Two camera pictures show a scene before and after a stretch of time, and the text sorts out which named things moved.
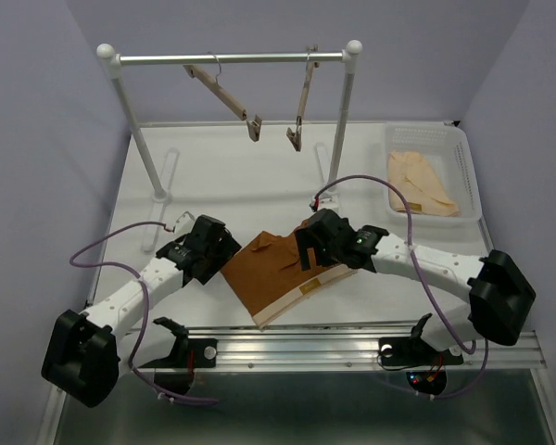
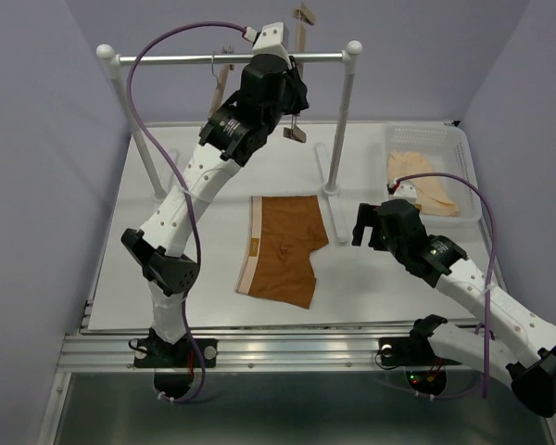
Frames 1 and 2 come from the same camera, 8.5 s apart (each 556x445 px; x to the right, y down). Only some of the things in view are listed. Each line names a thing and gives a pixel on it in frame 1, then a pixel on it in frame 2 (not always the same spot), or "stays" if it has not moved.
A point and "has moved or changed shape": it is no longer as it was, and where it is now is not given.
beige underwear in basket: (410, 172) stays
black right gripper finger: (302, 236) -> (366, 217)
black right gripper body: (324, 254) -> (380, 241)
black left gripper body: (218, 256) -> (292, 100)
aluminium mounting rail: (320, 349) stays
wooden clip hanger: (254, 121) -> (218, 97)
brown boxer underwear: (267, 276) has moved or changed shape
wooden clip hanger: (295, 136) -> (304, 19)
